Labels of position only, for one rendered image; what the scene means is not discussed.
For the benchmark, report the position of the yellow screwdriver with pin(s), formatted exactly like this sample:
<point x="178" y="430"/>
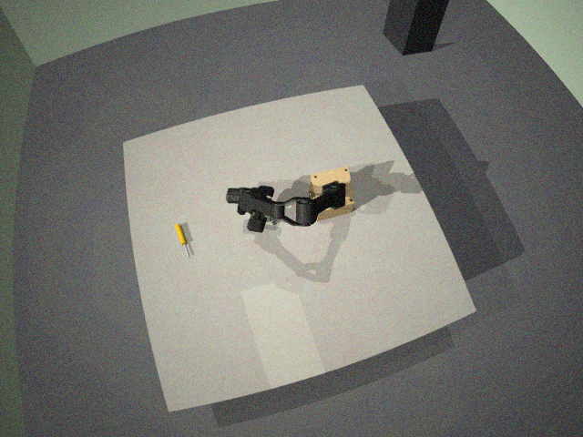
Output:
<point x="181" y="237"/>

